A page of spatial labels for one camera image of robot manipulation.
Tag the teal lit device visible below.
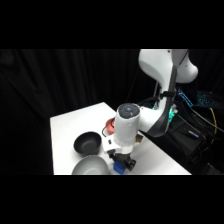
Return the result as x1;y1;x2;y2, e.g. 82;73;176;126
195;91;215;108

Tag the blue striped cable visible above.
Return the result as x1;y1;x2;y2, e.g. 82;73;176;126
176;87;195;108

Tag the black pen with blue end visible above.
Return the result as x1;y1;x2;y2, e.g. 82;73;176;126
182;127;201;138

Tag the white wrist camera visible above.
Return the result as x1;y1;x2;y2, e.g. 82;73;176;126
102;136;118;154

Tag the pink bowl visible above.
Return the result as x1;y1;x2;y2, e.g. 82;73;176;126
105;117;117;135

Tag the gold connector on wrist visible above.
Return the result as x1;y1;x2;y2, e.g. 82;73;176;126
135;132;145;144

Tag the black robot stand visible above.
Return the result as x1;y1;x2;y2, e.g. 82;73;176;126
133;96;224;176

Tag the yellow cable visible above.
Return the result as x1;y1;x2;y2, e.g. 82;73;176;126
207;106;218;149

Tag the blue cube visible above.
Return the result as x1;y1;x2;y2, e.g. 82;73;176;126
112;161;126;175

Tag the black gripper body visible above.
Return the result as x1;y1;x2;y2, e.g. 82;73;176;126
107;150;138;168

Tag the black bowl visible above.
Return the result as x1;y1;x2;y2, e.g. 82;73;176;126
73;131;103;156

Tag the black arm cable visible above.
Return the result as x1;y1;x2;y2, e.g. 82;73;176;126
153;49;189;101

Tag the grey bowl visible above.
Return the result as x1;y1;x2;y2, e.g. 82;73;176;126
71;154;111;176

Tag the black curtain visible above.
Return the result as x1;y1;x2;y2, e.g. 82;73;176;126
0;49;224;176

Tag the green base light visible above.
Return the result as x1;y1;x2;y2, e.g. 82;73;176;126
151;102;178;126

